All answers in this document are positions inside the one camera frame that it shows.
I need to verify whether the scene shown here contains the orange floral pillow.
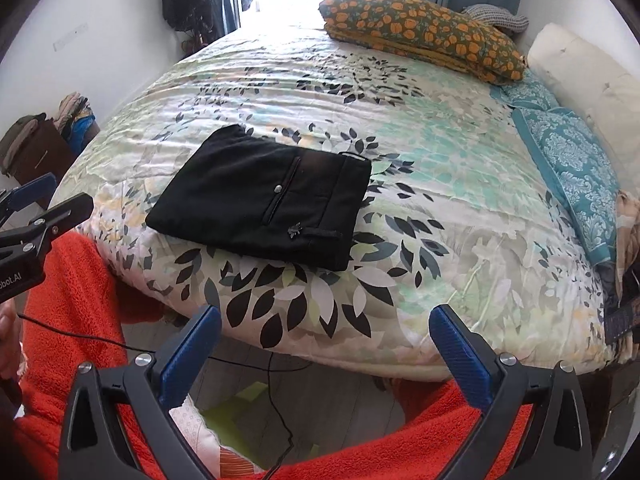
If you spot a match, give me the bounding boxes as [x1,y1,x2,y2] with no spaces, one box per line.
[319,0,528,84]

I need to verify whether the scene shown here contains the checked cushion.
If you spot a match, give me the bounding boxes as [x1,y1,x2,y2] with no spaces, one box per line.
[460,3,530,35]

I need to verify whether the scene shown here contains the dark wooden cabinet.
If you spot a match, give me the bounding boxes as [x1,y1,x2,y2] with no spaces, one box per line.
[560,355,640,461]

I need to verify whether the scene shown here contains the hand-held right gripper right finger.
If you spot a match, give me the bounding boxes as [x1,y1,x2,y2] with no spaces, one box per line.
[428,304,594,480]

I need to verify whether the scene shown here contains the black pants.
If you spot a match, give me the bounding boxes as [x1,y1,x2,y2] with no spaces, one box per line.
[145,124,373,272]

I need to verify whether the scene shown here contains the brown suitcase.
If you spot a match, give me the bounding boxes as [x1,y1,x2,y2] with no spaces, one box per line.
[10,120,77,192]

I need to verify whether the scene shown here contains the stack of folded clothes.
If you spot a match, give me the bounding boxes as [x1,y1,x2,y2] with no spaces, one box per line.
[54,91,98,158]

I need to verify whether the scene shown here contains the black cloth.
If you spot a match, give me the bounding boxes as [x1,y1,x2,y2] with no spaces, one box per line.
[602,295,640,346]

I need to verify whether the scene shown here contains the person's left hand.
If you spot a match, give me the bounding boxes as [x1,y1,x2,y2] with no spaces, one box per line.
[0,305,24,382]

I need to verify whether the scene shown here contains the olive cloth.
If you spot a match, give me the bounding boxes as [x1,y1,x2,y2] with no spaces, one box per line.
[0,114,47,177]

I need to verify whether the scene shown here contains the teal patterned blanket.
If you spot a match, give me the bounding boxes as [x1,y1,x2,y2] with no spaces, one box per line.
[490,67,623,266]

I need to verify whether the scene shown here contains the floral leaf bedspread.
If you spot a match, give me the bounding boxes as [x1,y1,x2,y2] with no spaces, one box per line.
[50,25,621,381]

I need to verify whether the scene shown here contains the patterned white cloth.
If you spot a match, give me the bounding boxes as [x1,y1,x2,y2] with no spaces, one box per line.
[170,397,266,480]

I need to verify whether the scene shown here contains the lime green object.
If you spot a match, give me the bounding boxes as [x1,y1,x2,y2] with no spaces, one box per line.
[200,380,321,461]

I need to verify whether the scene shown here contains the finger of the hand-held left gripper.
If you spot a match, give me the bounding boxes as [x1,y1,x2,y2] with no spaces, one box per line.
[0,172,58,227]
[0,193,95,262]

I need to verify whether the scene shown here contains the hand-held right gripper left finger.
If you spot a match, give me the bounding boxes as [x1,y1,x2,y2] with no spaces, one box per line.
[59,304,223,480]

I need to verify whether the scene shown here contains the white padded headboard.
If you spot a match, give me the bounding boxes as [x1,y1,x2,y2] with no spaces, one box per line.
[527,22,640,171]

